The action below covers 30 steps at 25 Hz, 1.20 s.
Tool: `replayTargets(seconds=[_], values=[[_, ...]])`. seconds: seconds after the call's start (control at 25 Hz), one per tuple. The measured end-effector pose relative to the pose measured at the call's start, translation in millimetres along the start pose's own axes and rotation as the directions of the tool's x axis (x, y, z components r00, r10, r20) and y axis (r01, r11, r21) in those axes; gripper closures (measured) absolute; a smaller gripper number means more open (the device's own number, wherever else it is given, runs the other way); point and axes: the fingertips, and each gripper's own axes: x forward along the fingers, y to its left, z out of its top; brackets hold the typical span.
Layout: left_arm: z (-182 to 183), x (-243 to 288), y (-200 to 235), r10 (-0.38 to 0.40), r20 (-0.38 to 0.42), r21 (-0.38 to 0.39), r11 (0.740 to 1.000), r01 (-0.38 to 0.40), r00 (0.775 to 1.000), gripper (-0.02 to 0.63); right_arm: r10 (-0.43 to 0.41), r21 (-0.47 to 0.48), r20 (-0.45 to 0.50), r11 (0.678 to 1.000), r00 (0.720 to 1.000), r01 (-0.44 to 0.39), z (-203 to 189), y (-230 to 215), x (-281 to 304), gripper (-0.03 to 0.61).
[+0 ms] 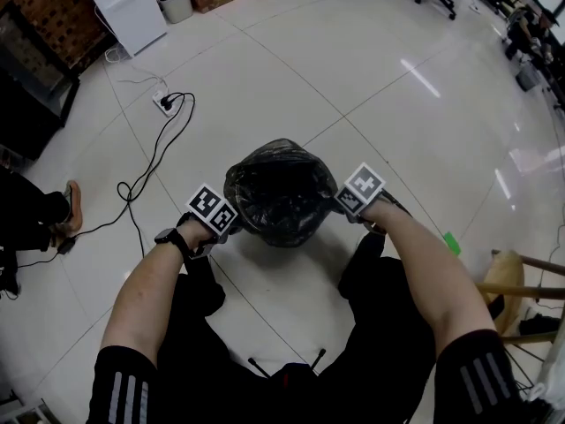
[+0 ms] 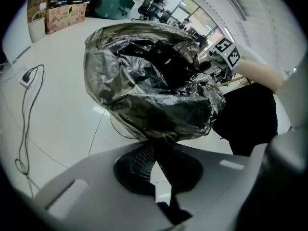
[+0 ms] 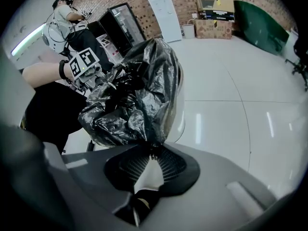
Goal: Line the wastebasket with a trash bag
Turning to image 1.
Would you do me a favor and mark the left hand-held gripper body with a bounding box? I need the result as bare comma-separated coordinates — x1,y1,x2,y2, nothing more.
176,183,245,260

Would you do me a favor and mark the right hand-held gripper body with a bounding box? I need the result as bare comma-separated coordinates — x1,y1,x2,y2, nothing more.
331,162,413,234

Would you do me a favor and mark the black trash bag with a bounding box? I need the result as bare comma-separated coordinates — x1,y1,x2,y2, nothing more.
222,138,338,248

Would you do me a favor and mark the person's left forearm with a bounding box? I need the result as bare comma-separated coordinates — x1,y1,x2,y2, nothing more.
100,222,208,365

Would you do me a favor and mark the person's right forearm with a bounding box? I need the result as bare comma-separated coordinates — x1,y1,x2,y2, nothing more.
360,199,496,361

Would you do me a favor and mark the black wrist watch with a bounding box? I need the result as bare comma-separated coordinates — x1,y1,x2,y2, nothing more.
154,227,193,257

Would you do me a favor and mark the green tape piece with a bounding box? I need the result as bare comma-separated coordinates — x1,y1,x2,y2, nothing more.
441,231,463,255

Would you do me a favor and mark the white power strip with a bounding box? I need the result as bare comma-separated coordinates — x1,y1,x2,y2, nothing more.
152,89,176,117

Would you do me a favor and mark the person's black clothing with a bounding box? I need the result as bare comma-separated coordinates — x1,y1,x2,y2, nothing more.
86,231,553,424

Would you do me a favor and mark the wooden stool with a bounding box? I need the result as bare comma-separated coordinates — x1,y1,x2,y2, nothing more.
475,249,565,361

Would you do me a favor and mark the grey waste bin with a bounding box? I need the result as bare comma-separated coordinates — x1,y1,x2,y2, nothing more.
155,0,194,25

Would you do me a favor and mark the white cabinet appliance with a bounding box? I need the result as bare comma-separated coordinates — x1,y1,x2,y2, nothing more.
77,0,169,58

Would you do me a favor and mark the black power cable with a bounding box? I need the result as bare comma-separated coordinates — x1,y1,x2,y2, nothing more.
70,91,196,259

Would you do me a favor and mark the white cable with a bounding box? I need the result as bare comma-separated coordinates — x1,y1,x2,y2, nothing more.
93,4,169,97

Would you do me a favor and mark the black fireplace frame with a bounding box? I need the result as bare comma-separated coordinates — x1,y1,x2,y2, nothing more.
0,0,82,162

